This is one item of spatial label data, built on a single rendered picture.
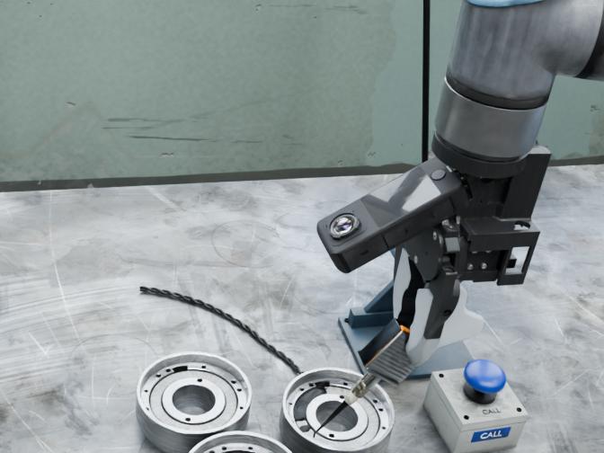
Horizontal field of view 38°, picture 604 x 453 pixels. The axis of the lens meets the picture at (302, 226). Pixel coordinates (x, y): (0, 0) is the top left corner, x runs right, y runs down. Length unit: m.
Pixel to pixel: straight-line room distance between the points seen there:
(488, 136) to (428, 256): 0.12
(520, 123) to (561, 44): 0.06
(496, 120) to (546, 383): 0.43
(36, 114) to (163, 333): 1.51
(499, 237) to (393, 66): 1.91
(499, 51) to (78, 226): 0.64
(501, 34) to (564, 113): 2.36
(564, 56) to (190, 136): 1.94
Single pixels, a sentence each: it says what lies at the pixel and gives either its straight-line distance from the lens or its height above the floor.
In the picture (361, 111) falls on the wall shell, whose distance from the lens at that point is 2.61.
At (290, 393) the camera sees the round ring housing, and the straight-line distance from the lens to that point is 0.85.
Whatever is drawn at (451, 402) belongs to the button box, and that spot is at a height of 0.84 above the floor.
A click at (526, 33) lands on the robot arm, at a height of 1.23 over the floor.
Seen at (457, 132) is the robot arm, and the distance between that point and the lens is 0.64.
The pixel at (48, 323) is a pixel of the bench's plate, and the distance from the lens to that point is 0.96.
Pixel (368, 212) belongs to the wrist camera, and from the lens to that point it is 0.68.
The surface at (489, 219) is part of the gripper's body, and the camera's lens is 0.70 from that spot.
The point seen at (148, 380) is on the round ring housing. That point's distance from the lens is 0.85.
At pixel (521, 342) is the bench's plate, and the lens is 1.03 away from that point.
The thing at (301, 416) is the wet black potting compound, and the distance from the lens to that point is 0.84.
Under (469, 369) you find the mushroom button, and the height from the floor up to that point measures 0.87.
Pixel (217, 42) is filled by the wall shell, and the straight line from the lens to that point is 2.38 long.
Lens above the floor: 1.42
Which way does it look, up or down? 33 degrees down
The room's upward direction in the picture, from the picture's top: 9 degrees clockwise
